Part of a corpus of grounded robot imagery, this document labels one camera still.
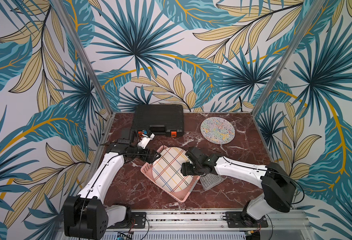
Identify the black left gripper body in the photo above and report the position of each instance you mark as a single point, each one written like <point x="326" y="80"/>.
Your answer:
<point x="141" y="153"/>

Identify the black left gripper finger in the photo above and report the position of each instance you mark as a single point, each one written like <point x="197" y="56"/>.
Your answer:
<point x="156" y="155"/>
<point x="152" y="160"/>

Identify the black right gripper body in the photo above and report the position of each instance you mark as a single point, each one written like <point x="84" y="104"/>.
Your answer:
<point x="188" y="168"/>

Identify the white plaid line plate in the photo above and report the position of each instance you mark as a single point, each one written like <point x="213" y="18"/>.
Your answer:
<point x="167" y="170"/>

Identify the grey striped microfibre cloth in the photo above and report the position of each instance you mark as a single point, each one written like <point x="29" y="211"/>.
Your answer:
<point x="210" y="180"/>

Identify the colourful squiggle pattern plate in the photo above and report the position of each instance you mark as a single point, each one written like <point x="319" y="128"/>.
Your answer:
<point x="217" y="130"/>

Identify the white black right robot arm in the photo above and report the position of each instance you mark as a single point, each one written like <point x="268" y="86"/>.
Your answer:
<point x="278" y="188"/>

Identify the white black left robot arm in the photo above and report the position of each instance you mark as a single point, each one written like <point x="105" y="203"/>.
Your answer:
<point x="85" y="215"/>

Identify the black plastic tool case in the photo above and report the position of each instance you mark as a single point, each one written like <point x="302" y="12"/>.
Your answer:
<point x="162" y="120"/>

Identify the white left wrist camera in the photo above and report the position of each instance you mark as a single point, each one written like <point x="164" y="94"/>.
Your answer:
<point x="146" y="136"/>

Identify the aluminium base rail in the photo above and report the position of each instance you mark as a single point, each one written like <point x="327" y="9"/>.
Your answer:
<point x="210" y="224"/>

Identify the left aluminium corner post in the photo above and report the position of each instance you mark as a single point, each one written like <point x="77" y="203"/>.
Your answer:
<point x="74" y="37"/>

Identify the aluminium corner post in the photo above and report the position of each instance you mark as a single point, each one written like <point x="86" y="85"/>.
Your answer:
<point x="296" y="39"/>
<point x="74" y="37"/>

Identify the right aluminium corner post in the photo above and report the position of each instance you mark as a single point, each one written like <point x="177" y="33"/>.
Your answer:
<point x="296" y="39"/>

